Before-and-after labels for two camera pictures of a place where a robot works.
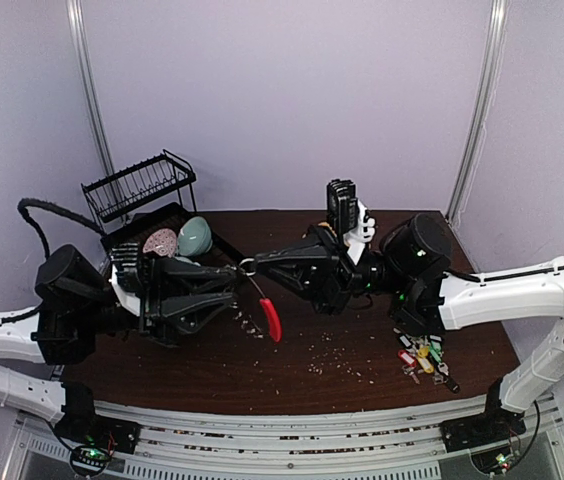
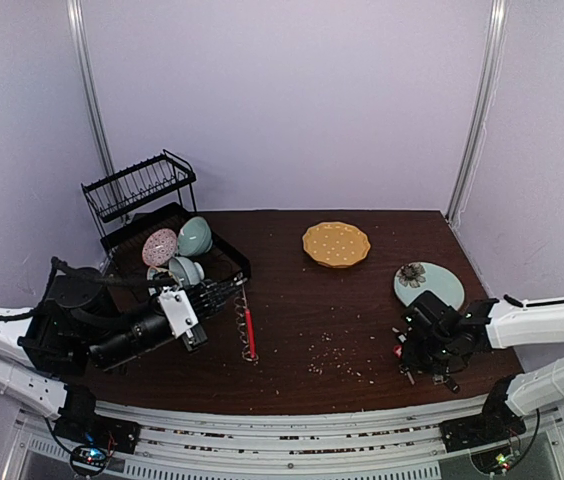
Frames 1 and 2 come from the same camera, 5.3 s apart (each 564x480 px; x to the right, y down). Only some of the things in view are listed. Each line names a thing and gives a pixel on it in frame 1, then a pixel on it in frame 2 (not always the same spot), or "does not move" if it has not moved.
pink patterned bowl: [162, 242] does not move
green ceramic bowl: [194, 237] does not move
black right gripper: [330, 273] -> [422, 370]
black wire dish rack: [128, 205] does not move
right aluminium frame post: [483, 110] does not move
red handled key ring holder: [249, 266] -> [245, 327]
